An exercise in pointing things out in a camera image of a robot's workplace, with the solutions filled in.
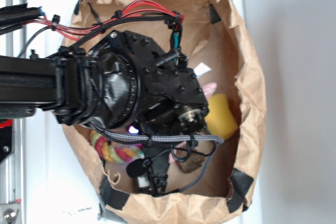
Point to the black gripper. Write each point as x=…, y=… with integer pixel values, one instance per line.
x=146, y=86

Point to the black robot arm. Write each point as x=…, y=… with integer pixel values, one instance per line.
x=67, y=83

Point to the pink plush bunny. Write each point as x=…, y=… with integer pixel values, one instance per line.
x=208, y=90

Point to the yellow sponge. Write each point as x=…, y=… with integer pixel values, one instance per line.
x=220, y=121

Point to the brown paper bag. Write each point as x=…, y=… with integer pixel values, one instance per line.
x=213, y=33

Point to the dark brown rock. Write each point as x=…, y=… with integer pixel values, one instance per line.
x=189, y=163

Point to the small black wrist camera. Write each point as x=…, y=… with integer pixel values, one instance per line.
x=151, y=174

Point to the black metal bracket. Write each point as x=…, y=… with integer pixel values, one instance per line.
x=6, y=136

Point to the aluminium frame rail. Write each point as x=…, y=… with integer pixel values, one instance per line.
x=12, y=169

